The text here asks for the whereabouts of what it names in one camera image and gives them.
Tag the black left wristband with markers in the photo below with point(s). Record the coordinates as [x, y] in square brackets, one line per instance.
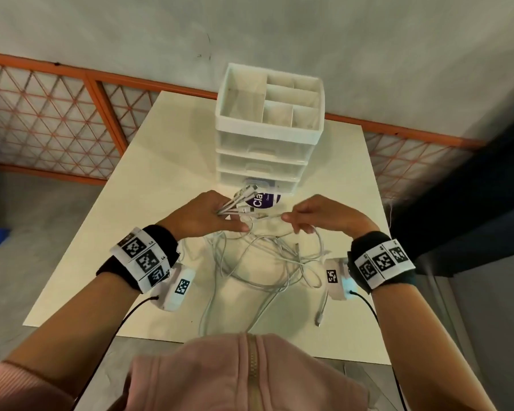
[143, 258]

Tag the person's left forearm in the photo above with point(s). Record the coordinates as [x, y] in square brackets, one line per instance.
[73, 329]

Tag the black right wristband with markers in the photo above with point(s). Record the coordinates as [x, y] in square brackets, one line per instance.
[381, 261]

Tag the pink zip hoodie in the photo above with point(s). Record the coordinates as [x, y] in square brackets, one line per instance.
[248, 376]

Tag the person's right forearm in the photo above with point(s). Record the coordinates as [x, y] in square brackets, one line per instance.
[415, 346]

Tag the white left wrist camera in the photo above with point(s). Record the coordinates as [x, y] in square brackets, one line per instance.
[177, 288]

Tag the person's right thumb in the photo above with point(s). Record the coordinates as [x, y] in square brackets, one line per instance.
[304, 228]

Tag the black wristband with markers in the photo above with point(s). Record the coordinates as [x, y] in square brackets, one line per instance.
[143, 258]
[381, 261]

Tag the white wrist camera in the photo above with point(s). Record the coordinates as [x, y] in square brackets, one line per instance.
[336, 278]
[177, 288]

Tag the dark furniture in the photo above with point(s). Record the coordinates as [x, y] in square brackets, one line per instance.
[467, 201]

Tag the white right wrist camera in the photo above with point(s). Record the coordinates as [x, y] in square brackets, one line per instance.
[336, 278]

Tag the person's left thumb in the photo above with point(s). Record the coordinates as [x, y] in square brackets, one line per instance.
[233, 226]

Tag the white plastic drawer organizer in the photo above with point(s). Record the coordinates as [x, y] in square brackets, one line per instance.
[267, 124]

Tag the person's right hand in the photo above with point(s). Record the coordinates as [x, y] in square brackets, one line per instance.
[334, 218]

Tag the orange metal mesh fence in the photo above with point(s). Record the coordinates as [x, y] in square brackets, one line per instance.
[55, 119]

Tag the person's left hand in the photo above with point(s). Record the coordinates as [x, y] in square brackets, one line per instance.
[192, 216]

